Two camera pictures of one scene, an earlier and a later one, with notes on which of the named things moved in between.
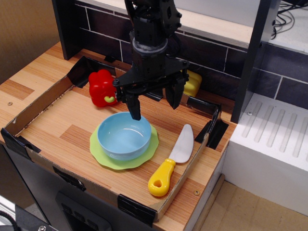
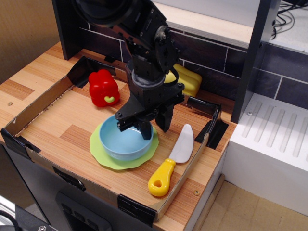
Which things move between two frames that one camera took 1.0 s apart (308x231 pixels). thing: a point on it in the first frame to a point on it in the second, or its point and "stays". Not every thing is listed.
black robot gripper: [151, 70] to [146, 101]
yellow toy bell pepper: [192, 86] stays
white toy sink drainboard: [267, 153] stays
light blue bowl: [123, 138] stays
